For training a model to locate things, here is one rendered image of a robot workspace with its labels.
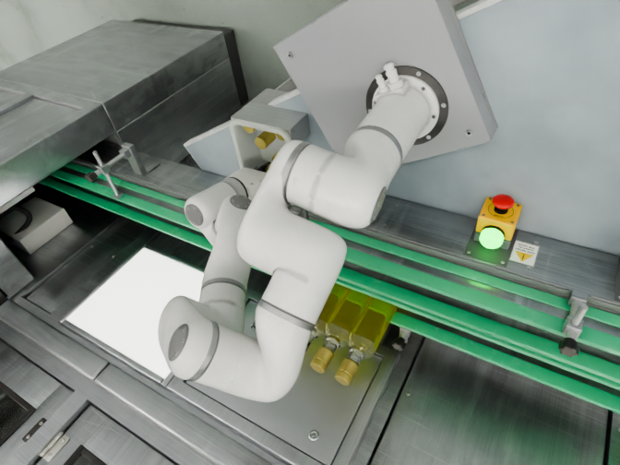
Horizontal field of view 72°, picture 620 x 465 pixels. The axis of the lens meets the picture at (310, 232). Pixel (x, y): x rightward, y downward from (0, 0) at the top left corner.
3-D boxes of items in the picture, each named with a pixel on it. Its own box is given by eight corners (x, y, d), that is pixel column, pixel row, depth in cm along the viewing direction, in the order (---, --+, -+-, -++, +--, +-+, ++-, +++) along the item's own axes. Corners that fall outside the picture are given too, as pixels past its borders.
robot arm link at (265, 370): (262, 301, 53) (207, 411, 51) (339, 337, 60) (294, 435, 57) (225, 279, 65) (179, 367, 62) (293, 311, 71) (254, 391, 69)
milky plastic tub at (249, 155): (264, 173, 122) (245, 192, 117) (247, 101, 106) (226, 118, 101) (316, 188, 114) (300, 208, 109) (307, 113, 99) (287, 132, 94)
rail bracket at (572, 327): (564, 294, 80) (552, 351, 72) (577, 268, 75) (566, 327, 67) (588, 302, 78) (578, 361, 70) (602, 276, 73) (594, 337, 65)
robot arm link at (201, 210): (237, 236, 85) (226, 266, 91) (268, 215, 93) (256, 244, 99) (183, 192, 88) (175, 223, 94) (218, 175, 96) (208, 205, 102)
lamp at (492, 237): (479, 238, 88) (475, 247, 86) (483, 222, 85) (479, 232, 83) (502, 244, 86) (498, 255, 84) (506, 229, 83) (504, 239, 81)
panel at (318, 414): (147, 248, 143) (62, 326, 123) (143, 242, 141) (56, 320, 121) (400, 358, 105) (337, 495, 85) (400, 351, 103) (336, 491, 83)
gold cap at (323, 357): (331, 359, 93) (321, 375, 90) (317, 349, 93) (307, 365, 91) (336, 353, 90) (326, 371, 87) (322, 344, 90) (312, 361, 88)
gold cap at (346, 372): (362, 369, 88) (352, 387, 86) (350, 368, 91) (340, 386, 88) (352, 358, 87) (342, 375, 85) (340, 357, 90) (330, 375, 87)
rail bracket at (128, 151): (151, 165, 144) (100, 205, 131) (132, 121, 133) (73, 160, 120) (161, 168, 142) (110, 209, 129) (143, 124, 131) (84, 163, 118)
